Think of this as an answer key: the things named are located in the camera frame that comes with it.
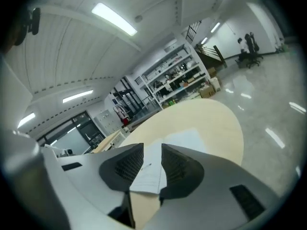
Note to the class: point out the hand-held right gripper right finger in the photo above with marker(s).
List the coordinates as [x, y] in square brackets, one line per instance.
[216, 193]

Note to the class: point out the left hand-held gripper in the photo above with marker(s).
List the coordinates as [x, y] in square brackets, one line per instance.
[66, 152]

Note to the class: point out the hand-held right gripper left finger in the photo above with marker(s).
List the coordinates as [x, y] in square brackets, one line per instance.
[91, 181]

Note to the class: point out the white paper booklet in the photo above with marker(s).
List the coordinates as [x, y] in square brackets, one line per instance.
[153, 174]

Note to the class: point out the rectangular wooden table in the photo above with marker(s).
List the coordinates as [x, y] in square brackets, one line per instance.
[108, 144]

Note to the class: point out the grey locker cabinet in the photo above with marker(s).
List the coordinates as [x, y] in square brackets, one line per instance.
[106, 123]

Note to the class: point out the long ceiling light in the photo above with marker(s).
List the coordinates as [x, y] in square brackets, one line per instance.
[215, 27]
[204, 40]
[26, 120]
[78, 96]
[114, 18]

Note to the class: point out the clothes rack with garments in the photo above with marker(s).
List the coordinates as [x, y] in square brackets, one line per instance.
[121, 114]

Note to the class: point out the black framed glass doors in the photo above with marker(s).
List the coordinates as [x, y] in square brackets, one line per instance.
[127, 95]

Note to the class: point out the green bottle pack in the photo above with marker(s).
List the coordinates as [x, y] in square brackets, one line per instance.
[172, 102]

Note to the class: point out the printed cardboard box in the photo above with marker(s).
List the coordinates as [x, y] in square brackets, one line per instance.
[206, 92]

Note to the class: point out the white trash bin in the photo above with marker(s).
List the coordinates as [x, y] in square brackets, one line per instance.
[215, 84]

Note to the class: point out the plain cardboard box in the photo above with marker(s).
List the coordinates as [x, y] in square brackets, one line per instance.
[211, 72]

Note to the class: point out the white shelving unit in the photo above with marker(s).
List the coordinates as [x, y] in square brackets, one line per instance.
[175, 78]

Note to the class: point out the person's head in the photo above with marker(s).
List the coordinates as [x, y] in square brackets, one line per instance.
[8, 43]

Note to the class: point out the dark staircase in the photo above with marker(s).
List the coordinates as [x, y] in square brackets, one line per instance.
[208, 49]

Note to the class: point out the black office chair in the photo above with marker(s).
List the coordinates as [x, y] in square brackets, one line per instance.
[253, 49]

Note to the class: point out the round ceiling sensor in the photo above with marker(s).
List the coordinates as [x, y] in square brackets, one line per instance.
[138, 18]

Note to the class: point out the black framed glass wall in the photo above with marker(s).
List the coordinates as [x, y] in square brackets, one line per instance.
[72, 135]

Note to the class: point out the blue wall sign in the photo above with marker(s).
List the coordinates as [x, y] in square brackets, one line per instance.
[115, 102]

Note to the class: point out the black head-worn camera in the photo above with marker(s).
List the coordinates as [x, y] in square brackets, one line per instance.
[33, 23]

